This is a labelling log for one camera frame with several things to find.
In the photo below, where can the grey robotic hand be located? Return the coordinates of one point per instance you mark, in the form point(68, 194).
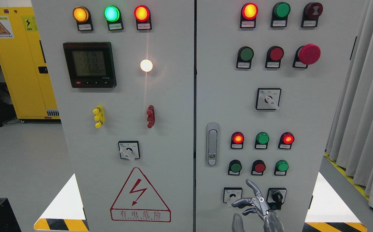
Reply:
point(259, 206)

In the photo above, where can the green push button lower right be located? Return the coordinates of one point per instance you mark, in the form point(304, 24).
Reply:
point(281, 168)

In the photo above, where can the red stop push button lower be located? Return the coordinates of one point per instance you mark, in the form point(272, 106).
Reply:
point(258, 167)

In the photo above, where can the green start push button left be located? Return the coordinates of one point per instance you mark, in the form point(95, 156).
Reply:
point(235, 167)

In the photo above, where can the red push button upper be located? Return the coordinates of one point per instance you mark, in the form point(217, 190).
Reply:
point(273, 57)

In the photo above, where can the green push button upper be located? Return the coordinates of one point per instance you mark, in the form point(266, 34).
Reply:
point(244, 57)

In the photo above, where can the red emergency stop mushroom button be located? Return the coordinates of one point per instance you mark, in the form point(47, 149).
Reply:
point(306, 55)

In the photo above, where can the green indicator lower middle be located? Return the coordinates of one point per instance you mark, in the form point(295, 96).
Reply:
point(261, 141)

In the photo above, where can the red lit indicator lower right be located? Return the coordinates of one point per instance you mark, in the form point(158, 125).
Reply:
point(286, 140)

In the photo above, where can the red indicator lower left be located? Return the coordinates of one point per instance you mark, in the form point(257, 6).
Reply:
point(237, 140)

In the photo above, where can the grey curtain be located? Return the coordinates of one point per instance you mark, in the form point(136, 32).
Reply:
point(350, 144)

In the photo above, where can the red electric hazard warning sticker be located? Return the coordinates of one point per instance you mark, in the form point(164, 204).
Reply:
point(138, 200)

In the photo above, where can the grey electrical control cabinet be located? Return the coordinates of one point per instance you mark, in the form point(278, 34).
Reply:
point(193, 45)

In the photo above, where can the red terminal connector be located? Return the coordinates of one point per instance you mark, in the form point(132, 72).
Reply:
point(150, 116)

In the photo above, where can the white lit indicator light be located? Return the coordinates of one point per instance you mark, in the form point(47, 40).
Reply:
point(146, 65)

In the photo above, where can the yellow terminal connector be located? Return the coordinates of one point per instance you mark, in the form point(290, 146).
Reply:
point(99, 116)

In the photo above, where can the green indicator top right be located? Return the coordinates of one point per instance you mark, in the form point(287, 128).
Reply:
point(279, 17)

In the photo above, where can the red lit indicator top right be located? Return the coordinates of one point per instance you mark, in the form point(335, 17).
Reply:
point(248, 15)

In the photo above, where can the dark red buzzer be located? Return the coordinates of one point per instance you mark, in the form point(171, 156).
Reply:
point(311, 14)

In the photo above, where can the black digital power meter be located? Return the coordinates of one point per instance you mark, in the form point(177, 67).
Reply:
point(90, 64)

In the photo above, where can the red lit indicator light left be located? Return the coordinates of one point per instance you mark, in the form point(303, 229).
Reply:
point(143, 17)

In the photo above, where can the green lit indicator light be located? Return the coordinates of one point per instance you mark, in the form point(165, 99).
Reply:
point(113, 18)

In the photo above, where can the amber indicator light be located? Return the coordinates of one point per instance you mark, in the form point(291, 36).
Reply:
point(83, 18)

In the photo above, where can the yellow safety storage cabinet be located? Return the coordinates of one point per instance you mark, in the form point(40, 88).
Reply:
point(24, 65)

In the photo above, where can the black key selector switch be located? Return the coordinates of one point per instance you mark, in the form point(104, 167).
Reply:
point(276, 197)

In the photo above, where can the white lower selector switch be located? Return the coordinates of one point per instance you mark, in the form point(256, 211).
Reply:
point(231, 195)

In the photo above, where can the grey cabinet door handle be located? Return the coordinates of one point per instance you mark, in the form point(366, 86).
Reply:
point(212, 130)

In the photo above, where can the right door upper selector switch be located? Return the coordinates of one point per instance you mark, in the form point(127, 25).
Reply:
point(268, 98)

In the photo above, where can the door selector switch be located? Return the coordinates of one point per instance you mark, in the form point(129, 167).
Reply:
point(268, 98)
point(129, 150)

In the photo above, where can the left door selector switch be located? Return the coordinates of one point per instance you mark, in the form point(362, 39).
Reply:
point(129, 150)

